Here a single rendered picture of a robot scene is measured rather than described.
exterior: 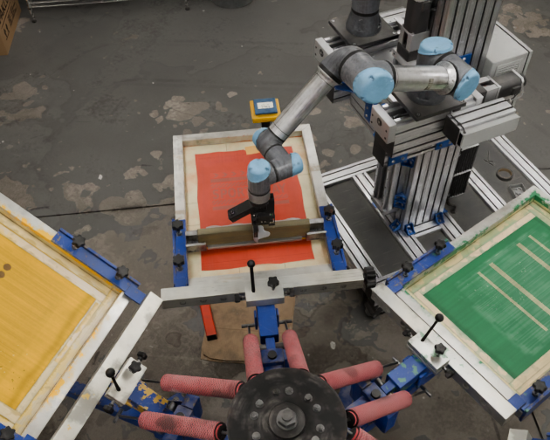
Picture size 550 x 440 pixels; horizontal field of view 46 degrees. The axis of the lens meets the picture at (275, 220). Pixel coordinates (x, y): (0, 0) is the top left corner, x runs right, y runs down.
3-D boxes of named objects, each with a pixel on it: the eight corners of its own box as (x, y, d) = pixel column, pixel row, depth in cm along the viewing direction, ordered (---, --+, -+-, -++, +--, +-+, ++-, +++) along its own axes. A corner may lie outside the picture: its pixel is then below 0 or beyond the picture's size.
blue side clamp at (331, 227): (318, 216, 254) (319, 204, 248) (331, 215, 254) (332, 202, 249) (332, 279, 234) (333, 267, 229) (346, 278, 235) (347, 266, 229)
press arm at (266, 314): (255, 299, 223) (254, 291, 219) (272, 298, 223) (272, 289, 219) (260, 344, 212) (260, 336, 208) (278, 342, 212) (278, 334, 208)
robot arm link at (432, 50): (433, 58, 250) (440, 27, 239) (456, 78, 242) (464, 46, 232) (408, 68, 246) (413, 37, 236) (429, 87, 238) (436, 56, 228)
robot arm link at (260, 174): (277, 168, 212) (253, 176, 209) (276, 191, 220) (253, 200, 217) (265, 153, 216) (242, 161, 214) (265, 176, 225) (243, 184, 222)
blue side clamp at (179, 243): (174, 230, 250) (171, 218, 244) (187, 229, 250) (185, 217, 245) (175, 295, 230) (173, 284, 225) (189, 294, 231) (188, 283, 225)
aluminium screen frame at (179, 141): (174, 142, 280) (173, 135, 277) (309, 130, 284) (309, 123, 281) (178, 294, 229) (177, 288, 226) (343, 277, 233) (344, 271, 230)
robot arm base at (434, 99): (431, 77, 258) (436, 56, 251) (454, 99, 249) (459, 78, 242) (399, 86, 255) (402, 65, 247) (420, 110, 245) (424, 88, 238)
